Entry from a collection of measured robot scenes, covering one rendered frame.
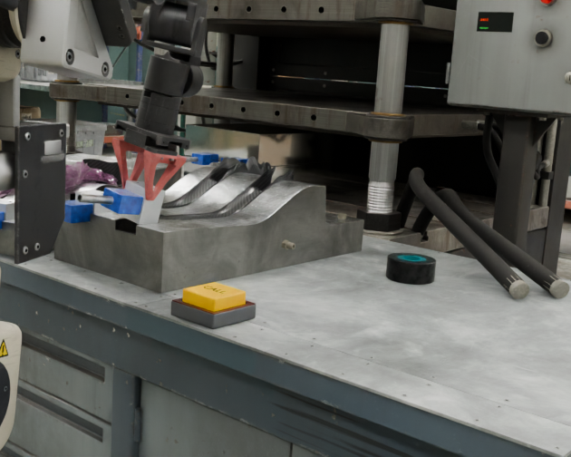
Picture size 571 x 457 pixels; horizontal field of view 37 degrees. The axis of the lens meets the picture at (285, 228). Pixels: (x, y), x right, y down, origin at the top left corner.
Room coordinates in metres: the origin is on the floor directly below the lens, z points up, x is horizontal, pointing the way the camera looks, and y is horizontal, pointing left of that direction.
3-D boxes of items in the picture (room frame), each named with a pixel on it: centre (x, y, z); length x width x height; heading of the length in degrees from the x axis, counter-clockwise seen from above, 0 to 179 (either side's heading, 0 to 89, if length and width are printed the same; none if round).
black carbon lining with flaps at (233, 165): (1.44, 0.13, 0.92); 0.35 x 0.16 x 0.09; 141
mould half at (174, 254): (1.45, 0.11, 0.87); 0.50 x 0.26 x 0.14; 141
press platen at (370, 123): (2.50, 0.00, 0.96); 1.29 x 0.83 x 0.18; 51
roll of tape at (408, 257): (1.36, -0.21, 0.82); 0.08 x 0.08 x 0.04
